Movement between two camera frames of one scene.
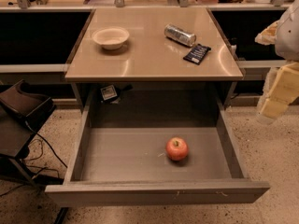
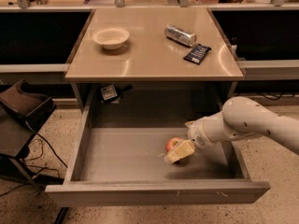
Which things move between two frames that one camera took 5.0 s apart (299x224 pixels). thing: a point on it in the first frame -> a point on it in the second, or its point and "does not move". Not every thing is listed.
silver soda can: x=179 y=35 does not move
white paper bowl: x=110 y=38 does not move
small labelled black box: x=109 y=92 does not move
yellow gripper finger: x=267 y=36 -> x=206 y=131
